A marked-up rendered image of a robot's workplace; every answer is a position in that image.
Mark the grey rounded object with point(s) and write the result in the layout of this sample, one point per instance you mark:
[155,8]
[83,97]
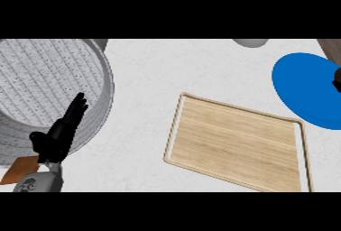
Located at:
[251,42]

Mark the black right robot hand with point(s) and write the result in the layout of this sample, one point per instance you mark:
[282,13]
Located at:
[337,80]

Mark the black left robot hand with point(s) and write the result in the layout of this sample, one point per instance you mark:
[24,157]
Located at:
[59,135]

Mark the blue round plate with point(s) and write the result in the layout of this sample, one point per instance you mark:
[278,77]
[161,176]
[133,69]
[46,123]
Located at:
[306,90]

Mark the pale wooden tray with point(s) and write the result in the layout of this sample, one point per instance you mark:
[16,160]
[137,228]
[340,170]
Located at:
[235,144]

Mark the brown wooden panel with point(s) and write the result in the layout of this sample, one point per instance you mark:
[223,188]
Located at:
[332,49]

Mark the grey ribbed round pan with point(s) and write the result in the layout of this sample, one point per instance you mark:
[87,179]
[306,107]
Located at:
[44,90]

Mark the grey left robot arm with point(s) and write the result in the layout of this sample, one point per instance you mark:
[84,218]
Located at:
[40,180]

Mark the orange-brown flat board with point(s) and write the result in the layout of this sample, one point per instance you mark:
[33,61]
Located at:
[19,170]

